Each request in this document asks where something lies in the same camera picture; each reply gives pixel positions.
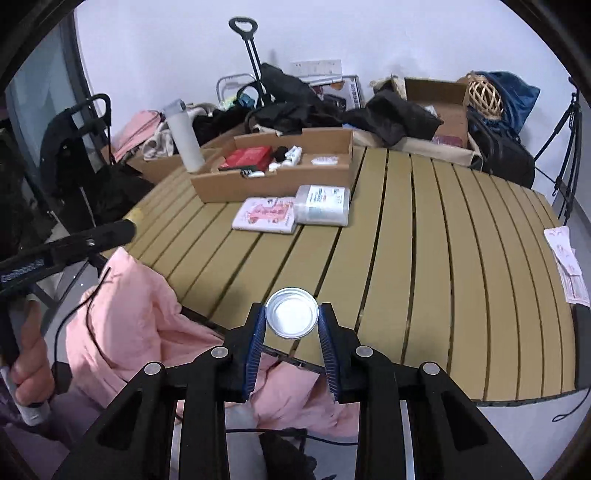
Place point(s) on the cardboard box left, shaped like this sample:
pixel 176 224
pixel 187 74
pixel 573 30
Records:
pixel 154 171

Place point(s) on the open cardboard box right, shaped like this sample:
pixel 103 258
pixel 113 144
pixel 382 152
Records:
pixel 446 100

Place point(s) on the black camera tripod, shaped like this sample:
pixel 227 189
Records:
pixel 565 183

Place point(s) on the pink white tissue pack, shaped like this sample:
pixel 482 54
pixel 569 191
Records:
pixel 266 215

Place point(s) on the red book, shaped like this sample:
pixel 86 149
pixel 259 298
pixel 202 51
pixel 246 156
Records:
pixel 252 159

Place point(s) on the white thermos bottle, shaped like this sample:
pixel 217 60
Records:
pixel 180 126

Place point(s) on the black backpack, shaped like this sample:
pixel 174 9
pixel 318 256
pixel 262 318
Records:
pixel 502 156

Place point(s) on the pink bag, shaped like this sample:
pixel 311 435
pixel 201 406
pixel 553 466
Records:
pixel 134 133

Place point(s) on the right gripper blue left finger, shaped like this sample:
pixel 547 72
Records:
pixel 253 340

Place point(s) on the black folding chair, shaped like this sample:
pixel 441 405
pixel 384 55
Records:
pixel 83 197

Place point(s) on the beige cloth bag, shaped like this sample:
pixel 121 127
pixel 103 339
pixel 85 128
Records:
pixel 161 144

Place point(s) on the blue bag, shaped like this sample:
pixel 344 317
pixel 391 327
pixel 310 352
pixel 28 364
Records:
pixel 518 97

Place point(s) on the left hand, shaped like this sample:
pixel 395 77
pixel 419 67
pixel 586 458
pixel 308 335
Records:
pixel 31 372

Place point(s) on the black jacket pile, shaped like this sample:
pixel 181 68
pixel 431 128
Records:
pixel 293 106

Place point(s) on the white oval item in tray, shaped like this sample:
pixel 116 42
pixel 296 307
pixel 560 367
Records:
pixel 325 161

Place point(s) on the printed product box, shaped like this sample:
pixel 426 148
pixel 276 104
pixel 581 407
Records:
pixel 346 92

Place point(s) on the white round cream jar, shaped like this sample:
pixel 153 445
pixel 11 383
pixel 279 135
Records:
pixel 253 174

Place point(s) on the clear cotton swab box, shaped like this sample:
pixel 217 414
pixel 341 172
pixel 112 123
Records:
pixel 322 205

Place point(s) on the paper sheets on table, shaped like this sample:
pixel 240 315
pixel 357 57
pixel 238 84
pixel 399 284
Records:
pixel 569 269

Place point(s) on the brown cardboard tray box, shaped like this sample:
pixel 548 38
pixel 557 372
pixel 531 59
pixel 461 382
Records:
pixel 214 186

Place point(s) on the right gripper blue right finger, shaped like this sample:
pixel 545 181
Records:
pixel 338 347

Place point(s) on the white wall socket strip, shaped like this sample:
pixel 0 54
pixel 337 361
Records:
pixel 310 68

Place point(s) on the pink cloth on lap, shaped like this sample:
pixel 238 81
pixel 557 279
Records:
pixel 135 318

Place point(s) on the black trolley handle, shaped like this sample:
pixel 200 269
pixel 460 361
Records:
pixel 246 28

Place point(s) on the woven rattan ball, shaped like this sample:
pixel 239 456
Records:
pixel 484 97

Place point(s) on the black cloth bundle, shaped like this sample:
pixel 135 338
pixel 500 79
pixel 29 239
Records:
pixel 280 154

